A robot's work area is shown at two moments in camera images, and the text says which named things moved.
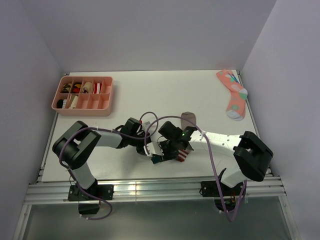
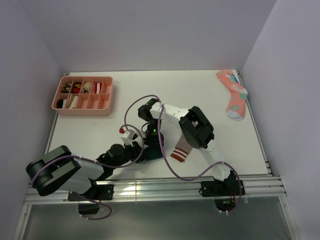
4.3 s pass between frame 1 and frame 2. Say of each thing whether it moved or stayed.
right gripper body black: moved
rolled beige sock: stayed
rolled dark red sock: stayed
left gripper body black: moved
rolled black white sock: stayed
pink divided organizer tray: stayed
